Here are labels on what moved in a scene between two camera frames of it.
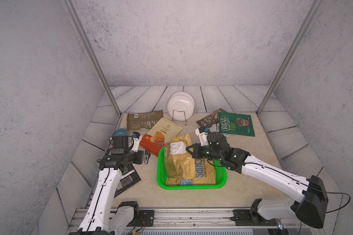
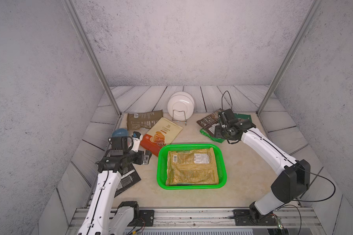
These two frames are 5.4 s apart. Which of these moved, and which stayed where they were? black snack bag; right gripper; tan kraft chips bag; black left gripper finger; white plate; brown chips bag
Moved: right gripper; tan kraft chips bag
Stayed: white plate; black snack bag; black left gripper finger; brown chips bag
